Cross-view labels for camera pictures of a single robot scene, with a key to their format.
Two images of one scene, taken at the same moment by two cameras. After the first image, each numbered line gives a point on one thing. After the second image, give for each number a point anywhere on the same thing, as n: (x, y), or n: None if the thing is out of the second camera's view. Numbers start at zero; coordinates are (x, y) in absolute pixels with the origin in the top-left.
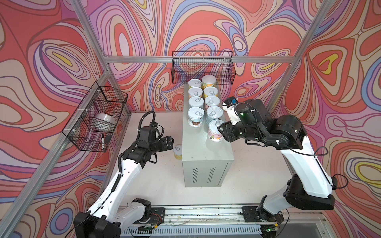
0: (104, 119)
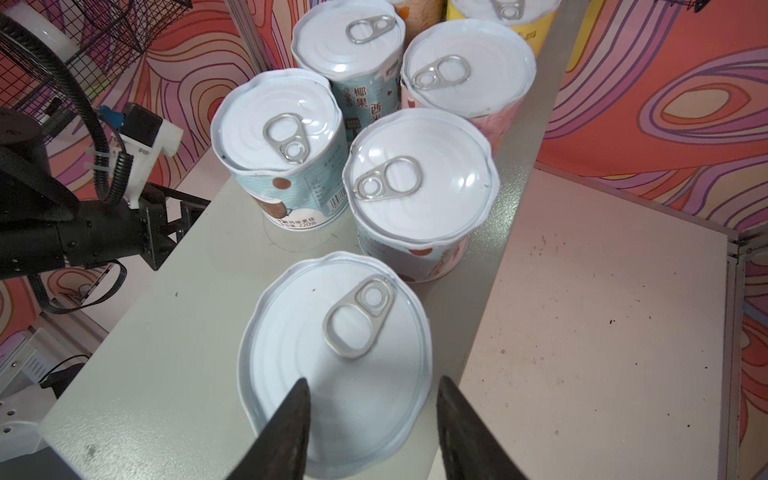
0: (44, 30)
